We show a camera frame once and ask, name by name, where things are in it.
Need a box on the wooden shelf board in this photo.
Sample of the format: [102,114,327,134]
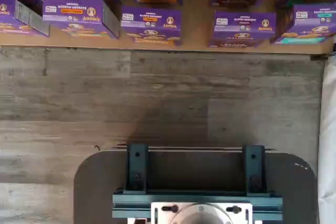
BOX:
[0,0,336,55]

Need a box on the teal aluminium crossbeam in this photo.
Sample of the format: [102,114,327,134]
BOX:
[112,189,283,221]

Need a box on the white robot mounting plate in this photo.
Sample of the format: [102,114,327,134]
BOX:
[151,202,253,224]

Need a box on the white curtain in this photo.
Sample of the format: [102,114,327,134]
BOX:
[317,35,336,224]

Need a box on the thin black metal rail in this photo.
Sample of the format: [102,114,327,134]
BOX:
[114,144,278,154]

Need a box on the teal metal bracket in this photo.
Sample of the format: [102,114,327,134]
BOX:
[243,144,266,196]
[127,144,149,196]

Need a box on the dark rounded base plate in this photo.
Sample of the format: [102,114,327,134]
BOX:
[73,150,316,224]

